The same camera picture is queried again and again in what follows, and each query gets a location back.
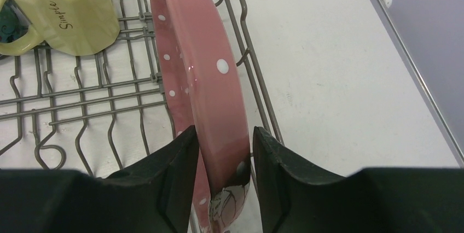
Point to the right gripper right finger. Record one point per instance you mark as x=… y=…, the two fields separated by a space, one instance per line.
x=290 y=188

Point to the yellow green mug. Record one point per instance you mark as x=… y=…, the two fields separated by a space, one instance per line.
x=74 y=27

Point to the pink polka dot plate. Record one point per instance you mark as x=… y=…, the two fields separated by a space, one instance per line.
x=203 y=89

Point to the blue handled white mug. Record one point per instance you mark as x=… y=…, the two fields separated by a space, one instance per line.
x=14 y=23

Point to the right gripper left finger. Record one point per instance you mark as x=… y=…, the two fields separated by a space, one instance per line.
x=155 y=194

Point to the grey wire dish rack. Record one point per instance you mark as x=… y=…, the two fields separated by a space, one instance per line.
x=68 y=122

